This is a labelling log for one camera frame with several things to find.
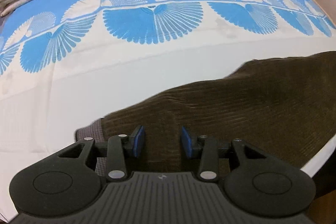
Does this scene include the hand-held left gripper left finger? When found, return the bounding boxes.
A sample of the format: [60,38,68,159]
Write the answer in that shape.
[58,126,146,182]

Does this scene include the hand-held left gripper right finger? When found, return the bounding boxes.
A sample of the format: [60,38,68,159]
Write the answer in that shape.
[181,126,267,182]

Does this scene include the brown corduroy pants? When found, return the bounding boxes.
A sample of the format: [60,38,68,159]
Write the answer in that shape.
[75,51,336,180]

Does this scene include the blue white printed bedsheet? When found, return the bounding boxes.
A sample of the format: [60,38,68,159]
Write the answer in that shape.
[0,0,336,224]

